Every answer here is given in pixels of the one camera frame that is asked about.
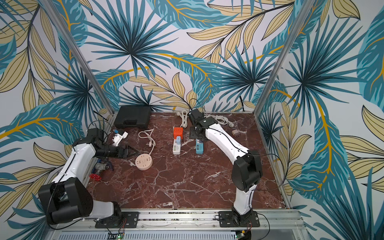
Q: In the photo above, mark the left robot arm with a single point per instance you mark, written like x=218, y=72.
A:
x=66, y=200

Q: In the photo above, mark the black plastic case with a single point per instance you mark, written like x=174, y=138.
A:
x=133, y=117

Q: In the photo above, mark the white power strip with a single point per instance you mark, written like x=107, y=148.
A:
x=176, y=148

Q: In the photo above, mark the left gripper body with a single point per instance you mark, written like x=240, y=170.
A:
x=111, y=151

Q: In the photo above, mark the red plug adapter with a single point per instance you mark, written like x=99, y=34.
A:
x=178, y=132

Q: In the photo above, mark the teal power strip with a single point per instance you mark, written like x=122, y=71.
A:
x=199, y=147

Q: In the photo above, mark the red clamp tool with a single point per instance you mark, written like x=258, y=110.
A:
x=95, y=177

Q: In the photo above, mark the round pink power socket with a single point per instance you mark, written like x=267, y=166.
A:
x=144, y=162

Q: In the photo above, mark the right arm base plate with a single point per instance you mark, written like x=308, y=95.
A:
x=231, y=219

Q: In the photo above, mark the pink plug adapter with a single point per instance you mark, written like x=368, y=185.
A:
x=236, y=133

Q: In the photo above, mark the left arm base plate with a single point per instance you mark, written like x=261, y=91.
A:
x=127, y=220

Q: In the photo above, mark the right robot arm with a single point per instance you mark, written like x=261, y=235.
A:
x=247, y=167

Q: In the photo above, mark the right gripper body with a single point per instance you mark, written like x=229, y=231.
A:
x=195, y=132

